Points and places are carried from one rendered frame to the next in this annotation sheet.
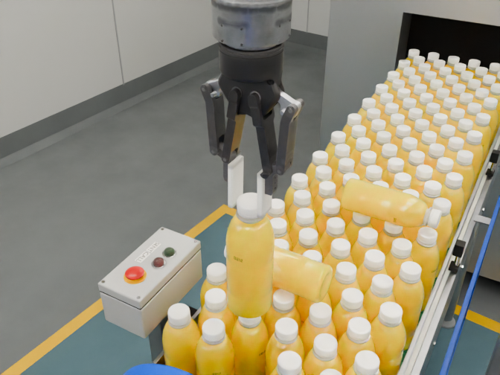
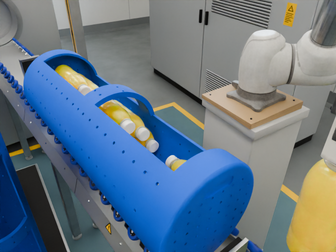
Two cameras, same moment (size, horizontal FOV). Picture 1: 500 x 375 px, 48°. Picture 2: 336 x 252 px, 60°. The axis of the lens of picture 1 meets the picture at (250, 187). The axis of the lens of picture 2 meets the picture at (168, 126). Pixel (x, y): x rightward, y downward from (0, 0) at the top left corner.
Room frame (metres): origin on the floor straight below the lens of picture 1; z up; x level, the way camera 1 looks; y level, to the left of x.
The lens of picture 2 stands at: (0.52, -0.35, 1.61)
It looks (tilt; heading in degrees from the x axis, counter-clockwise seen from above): 34 degrees down; 112
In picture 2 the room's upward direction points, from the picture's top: straight up
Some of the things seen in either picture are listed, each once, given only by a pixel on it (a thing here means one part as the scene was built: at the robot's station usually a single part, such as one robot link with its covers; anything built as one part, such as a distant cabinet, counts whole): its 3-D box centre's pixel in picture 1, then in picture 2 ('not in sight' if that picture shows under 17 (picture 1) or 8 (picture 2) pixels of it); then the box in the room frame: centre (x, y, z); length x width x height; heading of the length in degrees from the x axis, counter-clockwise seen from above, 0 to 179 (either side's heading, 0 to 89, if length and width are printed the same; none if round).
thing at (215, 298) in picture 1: (215, 298); not in sight; (0.73, 0.06, 1.09); 0.04 x 0.04 x 0.02
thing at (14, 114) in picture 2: not in sight; (18, 127); (-1.30, 0.98, 0.31); 0.06 x 0.06 x 0.63; 61
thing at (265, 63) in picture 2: not in sight; (263, 60); (0.46, 0.81, 1.19); 0.18 x 0.16 x 0.22; 11
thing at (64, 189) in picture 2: not in sight; (68, 202); (-0.44, 0.50, 0.31); 0.06 x 0.06 x 0.63; 61
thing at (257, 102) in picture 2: not in sight; (252, 89); (0.44, 0.82, 1.05); 0.22 x 0.18 x 0.06; 147
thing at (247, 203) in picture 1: (251, 205); not in sight; (0.62, 0.00, 1.38); 0.04 x 0.04 x 0.02
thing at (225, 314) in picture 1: (217, 336); not in sight; (0.73, 0.06, 0.99); 0.07 x 0.07 x 0.19
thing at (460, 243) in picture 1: (457, 255); not in sight; (1.03, -0.50, 0.94); 0.03 x 0.02 x 0.08; 151
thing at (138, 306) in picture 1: (153, 279); not in sight; (0.83, 0.19, 1.05); 0.20 x 0.10 x 0.10; 151
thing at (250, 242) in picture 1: (249, 259); (323, 208); (0.63, 0.00, 1.28); 0.07 x 0.07 x 0.19
